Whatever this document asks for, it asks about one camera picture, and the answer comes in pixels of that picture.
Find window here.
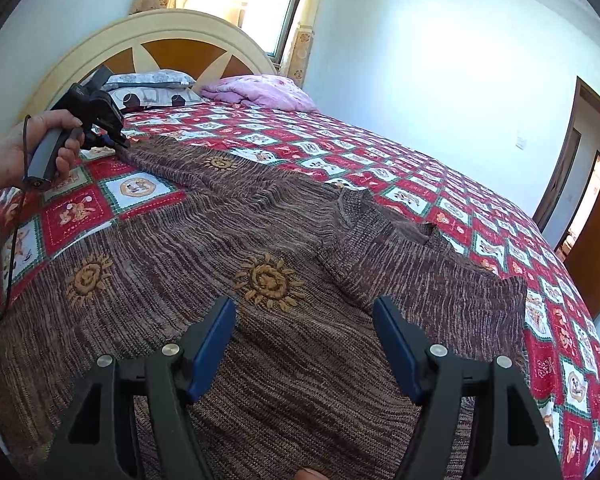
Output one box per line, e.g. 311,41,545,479
172,0,311,58

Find brown wooden door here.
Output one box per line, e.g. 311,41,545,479
562,152,600,318

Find grey floral pillow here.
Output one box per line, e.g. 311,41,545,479
102,69,197,92

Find red printed blanket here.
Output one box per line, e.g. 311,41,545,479
0,100,600,480

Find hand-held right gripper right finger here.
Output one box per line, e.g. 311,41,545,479
371,296,566,480

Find pink quilt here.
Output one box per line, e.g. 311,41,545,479
200,74,321,113

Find white dark-printed pillow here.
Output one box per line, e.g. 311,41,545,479
105,86,206,111

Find person's left hand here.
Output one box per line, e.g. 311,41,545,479
0,109,89,192

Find cream wooden headboard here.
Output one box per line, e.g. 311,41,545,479
27,10,281,126

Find brown knit sweater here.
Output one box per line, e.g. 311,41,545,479
0,137,531,480

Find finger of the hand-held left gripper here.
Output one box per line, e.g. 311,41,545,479
96,129,132,155

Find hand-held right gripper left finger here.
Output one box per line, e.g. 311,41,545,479
40,296,238,480

